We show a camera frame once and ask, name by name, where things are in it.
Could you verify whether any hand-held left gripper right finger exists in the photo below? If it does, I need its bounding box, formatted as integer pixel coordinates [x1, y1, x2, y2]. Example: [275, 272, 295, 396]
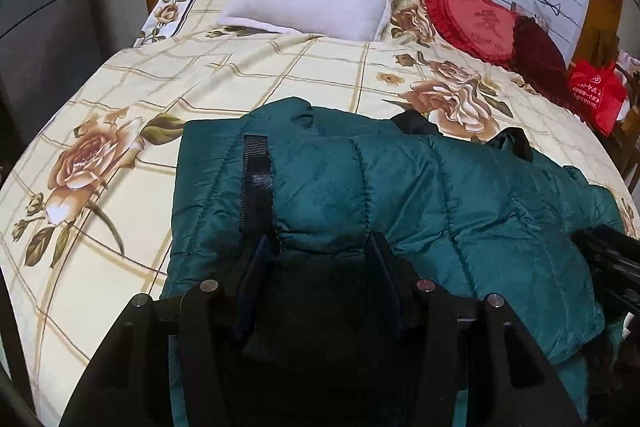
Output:
[366, 232, 583, 427]

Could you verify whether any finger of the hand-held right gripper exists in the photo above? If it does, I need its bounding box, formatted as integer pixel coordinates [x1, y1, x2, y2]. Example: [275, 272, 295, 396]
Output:
[571, 227, 640, 260]
[587, 257, 640, 324]

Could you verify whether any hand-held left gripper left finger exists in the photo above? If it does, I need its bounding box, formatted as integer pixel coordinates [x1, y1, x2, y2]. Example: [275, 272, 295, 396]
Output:
[60, 234, 281, 427]

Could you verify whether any green down jacket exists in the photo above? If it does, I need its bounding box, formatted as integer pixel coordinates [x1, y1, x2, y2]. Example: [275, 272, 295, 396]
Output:
[160, 96, 626, 427]

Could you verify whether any red shopping bag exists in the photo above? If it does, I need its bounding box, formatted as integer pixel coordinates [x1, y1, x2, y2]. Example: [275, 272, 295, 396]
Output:
[567, 59, 628, 136]

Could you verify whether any dark red velvet pillow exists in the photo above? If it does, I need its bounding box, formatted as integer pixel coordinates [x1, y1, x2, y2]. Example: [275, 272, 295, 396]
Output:
[510, 14, 586, 120]

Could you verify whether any floral checked bedsheet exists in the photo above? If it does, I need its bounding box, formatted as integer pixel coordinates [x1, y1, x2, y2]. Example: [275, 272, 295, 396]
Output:
[0, 0, 640, 418]

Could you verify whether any red heart-shaped pillow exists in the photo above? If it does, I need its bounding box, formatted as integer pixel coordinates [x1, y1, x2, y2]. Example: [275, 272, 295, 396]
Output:
[424, 0, 517, 68]

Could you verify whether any grey refrigerator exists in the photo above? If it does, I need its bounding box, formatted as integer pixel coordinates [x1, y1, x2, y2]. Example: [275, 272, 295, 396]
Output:
[0, 0, 151, 118]

